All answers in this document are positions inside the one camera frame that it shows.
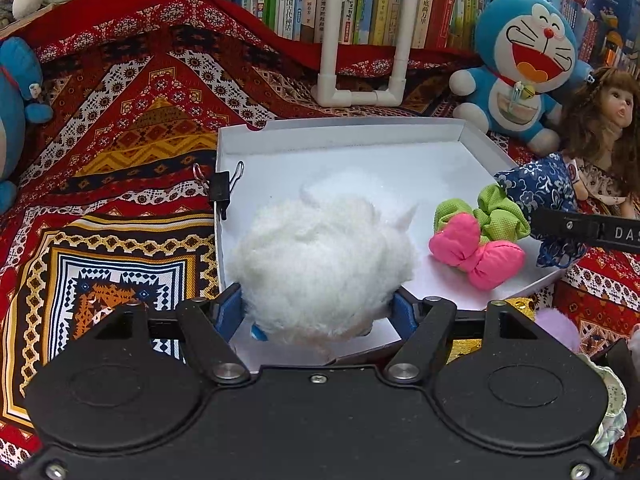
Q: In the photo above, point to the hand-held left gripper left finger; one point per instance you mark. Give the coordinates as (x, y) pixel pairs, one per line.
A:
(231, 312)

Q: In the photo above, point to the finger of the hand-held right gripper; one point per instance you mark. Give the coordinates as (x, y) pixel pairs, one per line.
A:
(575, 227)

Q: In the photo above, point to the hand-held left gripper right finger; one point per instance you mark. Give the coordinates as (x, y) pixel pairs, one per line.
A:
(404, 315)

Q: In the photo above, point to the blue floral scrunchie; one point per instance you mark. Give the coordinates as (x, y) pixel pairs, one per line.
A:
(540, 185)

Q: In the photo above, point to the white cotton wool ball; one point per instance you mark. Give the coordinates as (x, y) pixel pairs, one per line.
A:
(320, 260)

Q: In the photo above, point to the white shallow cardboard box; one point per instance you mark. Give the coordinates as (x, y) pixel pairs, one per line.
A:
(350, 170)

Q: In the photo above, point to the gold sequin scrunchie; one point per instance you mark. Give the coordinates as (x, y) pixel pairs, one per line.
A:
(465, 351)

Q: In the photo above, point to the purple fluffy scrunchie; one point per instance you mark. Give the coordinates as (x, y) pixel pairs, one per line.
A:
(557, 327)

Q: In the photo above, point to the black binder clip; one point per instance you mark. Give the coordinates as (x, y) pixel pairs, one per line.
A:
(220, 187)

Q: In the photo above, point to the brown-haired doll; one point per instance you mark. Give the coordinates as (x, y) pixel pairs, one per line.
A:
(620, 105)

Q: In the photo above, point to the pale green checked scrunchie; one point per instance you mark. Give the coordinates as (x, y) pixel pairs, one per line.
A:
(612, 400)

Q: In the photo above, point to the large blue cat plush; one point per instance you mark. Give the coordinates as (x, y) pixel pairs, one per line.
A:
(515, 30)

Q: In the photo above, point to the red patterned blanket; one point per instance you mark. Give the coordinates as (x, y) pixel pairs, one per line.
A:
(125, 135)

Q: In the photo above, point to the blue printed box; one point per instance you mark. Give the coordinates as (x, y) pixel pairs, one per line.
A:
(612, 10)

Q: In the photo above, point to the small blue plush toy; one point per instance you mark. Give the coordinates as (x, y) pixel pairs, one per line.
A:
(12, 90)

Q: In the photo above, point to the white pipe frame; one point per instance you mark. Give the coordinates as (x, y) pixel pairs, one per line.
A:
(327, 35)

